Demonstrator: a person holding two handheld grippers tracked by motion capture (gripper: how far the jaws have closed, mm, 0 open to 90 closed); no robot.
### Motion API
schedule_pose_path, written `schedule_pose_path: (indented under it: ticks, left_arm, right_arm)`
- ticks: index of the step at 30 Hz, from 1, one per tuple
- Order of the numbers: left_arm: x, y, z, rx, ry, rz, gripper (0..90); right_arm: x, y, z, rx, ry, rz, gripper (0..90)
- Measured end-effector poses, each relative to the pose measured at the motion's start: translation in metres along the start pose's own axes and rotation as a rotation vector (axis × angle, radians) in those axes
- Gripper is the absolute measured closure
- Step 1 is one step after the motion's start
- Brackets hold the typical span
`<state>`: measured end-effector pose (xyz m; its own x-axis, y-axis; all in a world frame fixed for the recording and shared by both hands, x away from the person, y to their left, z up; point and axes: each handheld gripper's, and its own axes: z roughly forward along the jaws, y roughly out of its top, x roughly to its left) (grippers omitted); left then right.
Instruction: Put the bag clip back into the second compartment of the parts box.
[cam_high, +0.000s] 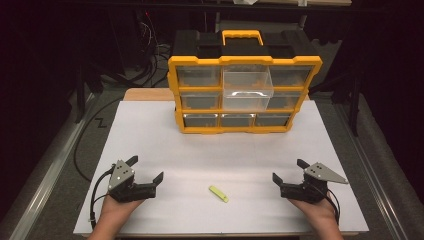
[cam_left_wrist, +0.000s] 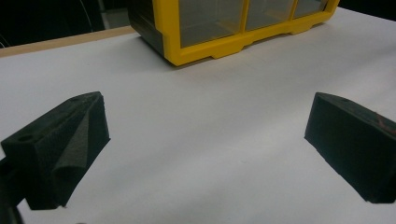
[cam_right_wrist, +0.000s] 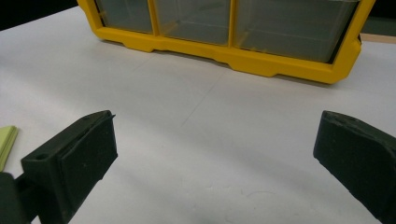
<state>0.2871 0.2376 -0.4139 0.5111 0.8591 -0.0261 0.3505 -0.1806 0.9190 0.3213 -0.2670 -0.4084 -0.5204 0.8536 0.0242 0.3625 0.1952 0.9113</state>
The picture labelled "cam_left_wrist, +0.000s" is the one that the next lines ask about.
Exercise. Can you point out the yellow drawer organizer box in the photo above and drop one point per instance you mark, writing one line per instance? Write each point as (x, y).
(218, 46)

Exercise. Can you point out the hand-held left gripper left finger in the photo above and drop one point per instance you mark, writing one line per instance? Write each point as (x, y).
(59, 149)

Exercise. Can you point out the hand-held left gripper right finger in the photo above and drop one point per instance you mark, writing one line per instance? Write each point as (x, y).
(351, 143)

